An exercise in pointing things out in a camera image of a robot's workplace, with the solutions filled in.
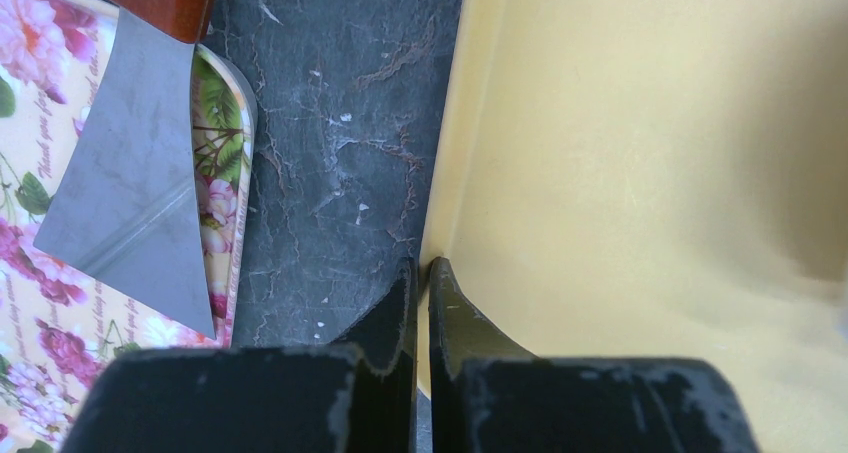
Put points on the yellow cutting mat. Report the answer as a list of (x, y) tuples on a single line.
[(658, 178)]

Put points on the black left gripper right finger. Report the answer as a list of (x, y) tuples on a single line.
[(489, 394)]

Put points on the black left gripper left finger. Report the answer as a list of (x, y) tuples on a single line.
[(354, 394)]

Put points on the metal scraper with wooden handle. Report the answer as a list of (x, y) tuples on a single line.
[(126, 210)]

